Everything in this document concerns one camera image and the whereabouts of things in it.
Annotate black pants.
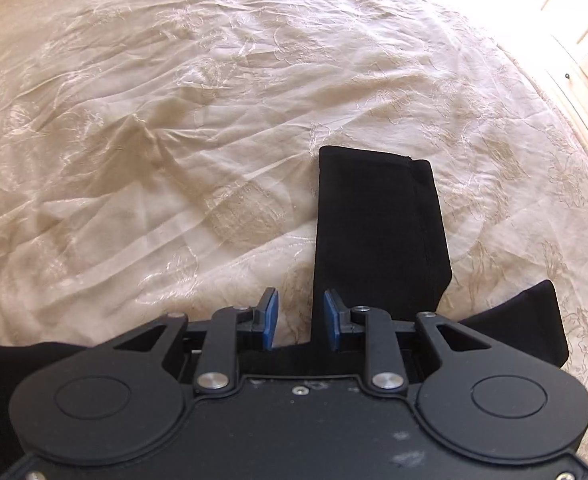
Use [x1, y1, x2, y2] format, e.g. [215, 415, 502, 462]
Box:
[0, 146, 588, 479]

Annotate cream embroidered bedspread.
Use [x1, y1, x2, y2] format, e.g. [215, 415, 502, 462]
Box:
[0, 0, 588, 460]

